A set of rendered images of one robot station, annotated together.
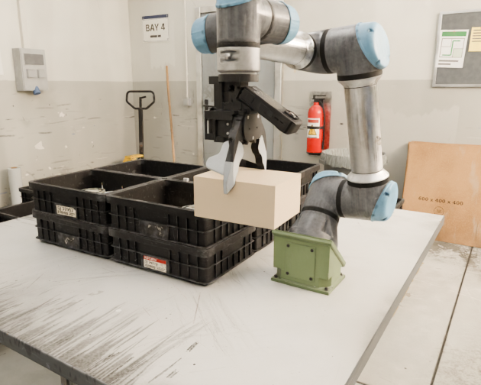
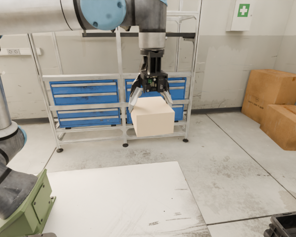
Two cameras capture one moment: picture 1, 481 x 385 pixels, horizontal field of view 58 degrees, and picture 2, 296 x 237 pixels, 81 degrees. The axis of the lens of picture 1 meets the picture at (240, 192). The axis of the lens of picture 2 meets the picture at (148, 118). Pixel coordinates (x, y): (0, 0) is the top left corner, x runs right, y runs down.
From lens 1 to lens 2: 1.22 m
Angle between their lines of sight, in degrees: 117
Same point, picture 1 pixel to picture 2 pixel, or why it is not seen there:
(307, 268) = (46, 200)
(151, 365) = (182, 228)
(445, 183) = not seen: outside the picture
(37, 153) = not seen: outside the picture
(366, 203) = (20, 141)
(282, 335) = (114, 194)
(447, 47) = not seen: outside the picture
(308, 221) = (21, 179)
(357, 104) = not seen: outside the picture
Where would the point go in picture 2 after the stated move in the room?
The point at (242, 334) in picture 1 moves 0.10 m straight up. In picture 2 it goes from (125, 210) to (123, 192)
